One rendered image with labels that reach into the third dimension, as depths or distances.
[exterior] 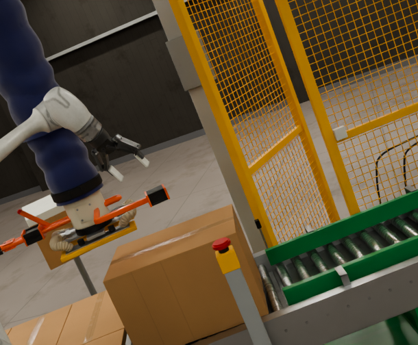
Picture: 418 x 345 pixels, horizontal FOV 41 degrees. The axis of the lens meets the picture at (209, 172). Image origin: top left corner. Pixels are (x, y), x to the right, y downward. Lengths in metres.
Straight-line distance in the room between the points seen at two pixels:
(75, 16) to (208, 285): 9.10
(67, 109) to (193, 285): 0.93
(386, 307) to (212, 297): 0.72
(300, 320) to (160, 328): 0.60
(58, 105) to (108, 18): 8.91
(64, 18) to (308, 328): 9.46
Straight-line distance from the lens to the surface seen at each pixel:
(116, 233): 2.40
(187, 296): 2.42
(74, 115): 1.96
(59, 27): 11.25
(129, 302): 2.45
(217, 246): 1.99
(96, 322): 3.17
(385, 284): 2.40
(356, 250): 2.74
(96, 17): 10.91
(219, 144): 3.39
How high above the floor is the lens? 1.73
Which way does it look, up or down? 13 degrees down
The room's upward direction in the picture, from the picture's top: 22 degrees counter-clockwise
